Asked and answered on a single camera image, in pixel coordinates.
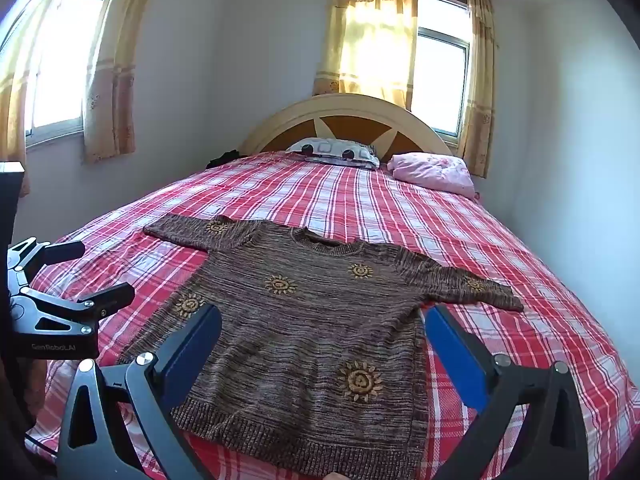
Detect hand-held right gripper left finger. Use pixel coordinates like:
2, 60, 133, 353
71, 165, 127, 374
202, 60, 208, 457
57, 304, 223, 480

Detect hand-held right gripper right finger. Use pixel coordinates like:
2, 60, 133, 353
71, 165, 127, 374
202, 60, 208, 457
424, 304, 591, 480

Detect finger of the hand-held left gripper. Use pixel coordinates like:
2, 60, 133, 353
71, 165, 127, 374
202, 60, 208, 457
11, 282, 136, 335
7, 240, 87, 286

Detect brown knitted sweater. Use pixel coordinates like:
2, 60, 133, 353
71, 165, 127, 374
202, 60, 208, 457
116, 214, 525, 478

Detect yellow curtain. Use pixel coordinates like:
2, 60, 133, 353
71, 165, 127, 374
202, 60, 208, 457
82, 0, 161, 163
0, 5, 32, 197
457, 0, 499, 178
312, 0, 420, 111

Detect red plaid bedsheet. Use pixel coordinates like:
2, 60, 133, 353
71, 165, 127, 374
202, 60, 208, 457
25, 152, 640, 480

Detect dark cloth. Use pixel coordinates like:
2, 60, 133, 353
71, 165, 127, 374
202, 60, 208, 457
206, 149, 243, 170

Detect pink pillow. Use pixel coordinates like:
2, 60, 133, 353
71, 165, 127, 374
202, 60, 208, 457
387, 152, 476, 196

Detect side window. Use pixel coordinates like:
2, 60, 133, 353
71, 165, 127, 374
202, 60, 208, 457
25, 0, 108, 150

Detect white patterned pillow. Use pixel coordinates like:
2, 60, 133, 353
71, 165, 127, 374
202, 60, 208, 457
286, 138, 381, 168

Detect cream wooden headboard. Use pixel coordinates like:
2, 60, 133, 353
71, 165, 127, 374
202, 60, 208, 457
239, 94, 458, 161

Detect window behind headboard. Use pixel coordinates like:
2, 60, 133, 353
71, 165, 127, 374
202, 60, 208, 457
410, 0, 472, 141

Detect black cable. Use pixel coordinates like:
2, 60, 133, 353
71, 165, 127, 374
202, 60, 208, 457
24, 427, 60, 462

